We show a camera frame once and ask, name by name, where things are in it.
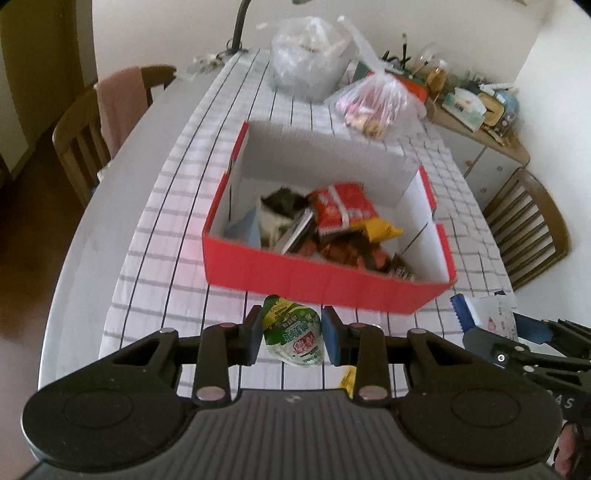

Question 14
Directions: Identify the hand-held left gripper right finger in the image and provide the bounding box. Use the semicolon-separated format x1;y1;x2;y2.
322;305;472;407

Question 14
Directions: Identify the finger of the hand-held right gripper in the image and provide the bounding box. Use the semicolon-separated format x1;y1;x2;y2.
463;329;555;371
513;313;591;357

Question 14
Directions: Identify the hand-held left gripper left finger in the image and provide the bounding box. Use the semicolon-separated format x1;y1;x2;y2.
99;305;264;407

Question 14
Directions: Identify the white blue snack packet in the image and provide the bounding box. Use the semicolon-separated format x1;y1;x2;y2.
450;292;518;344

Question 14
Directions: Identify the green snack pouch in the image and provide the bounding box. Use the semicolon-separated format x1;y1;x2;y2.
261;294;324;367

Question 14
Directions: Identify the red cardboard box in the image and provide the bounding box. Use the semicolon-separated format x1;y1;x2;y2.
202;121;458;315

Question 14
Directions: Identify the light blue biscuit packet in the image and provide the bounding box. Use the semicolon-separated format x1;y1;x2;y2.
224;205;262;250

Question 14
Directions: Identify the silver foil snack packet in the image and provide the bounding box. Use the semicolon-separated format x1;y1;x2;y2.
279;208;317;254

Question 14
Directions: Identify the dark brown snack packet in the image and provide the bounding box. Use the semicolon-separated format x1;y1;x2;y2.
259;185;311;250

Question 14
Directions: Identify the person's right hand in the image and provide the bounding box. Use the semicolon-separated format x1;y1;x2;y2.
553;421;586;478

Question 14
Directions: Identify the white yellow snack packet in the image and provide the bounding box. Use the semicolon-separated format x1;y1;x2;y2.
338;366;357;398

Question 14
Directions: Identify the orange red snack packet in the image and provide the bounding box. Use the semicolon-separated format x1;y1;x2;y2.
305;233;393;271

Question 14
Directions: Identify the wooden chair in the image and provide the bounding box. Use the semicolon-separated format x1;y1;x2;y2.
139;65;178;108
482;167;571;291
52;85;112;208

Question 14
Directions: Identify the white checked tablecloth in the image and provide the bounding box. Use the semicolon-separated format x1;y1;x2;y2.
99;48;518;402

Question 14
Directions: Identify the white wooden cabinet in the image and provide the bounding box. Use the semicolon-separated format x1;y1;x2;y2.
425;99;532;208

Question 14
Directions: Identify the blue round container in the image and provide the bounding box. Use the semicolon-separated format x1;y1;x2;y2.
493;87;520;126

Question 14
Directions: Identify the white tissue box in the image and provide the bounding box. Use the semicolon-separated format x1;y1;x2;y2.
442;88;488;132

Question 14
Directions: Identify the pink plastic bag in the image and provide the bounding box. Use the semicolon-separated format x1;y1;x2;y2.
325;16;428;139

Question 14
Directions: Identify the pink cloth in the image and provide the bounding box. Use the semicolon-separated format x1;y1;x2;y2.
95;67;149;158

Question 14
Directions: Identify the amber glass jar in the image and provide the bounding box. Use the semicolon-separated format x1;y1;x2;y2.
426;59;451;100

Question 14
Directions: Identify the clear plastic bag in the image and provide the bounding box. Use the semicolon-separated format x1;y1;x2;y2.
269;16;356;100

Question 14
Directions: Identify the crumpled clear wrapper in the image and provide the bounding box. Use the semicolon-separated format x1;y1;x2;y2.
191;48;227;77

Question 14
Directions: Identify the black gooseneck lamp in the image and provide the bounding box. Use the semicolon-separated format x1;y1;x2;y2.
228;0;254;52

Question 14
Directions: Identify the yellow wooden wardrobe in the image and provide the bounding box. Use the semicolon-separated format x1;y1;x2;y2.
0;0;95;181

